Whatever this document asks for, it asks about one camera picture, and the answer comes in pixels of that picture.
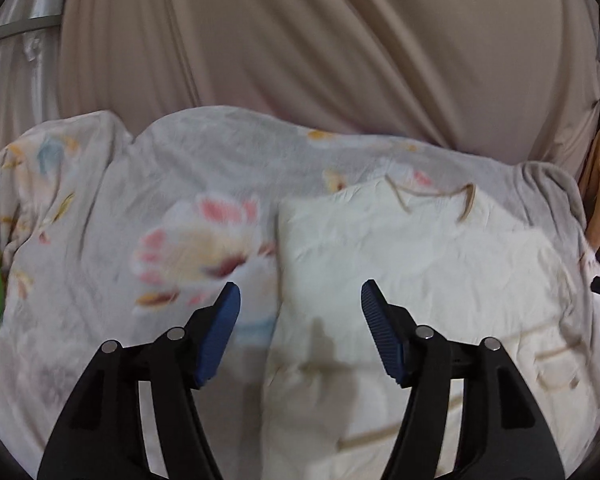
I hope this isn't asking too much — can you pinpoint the beige draped curtain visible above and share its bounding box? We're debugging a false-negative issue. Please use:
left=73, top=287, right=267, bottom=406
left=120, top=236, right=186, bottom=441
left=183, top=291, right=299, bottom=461
left=58, top=0, right=600, bottom=174

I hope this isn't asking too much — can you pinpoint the cream quilted jacket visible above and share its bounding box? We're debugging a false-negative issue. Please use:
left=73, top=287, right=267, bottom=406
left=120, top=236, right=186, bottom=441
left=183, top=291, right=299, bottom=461
left=262, top=179, right=598, bottom=479

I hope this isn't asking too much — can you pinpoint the silver satin curtain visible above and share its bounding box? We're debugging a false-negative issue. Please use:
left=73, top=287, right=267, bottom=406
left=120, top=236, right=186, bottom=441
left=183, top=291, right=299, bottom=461
left=0, top=0, right=66, bottom=151

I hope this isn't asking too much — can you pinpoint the grey floral blanket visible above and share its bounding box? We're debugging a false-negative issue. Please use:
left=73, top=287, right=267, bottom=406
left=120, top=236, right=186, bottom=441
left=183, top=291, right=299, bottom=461
left=0, top=107, right=600, bottom=479

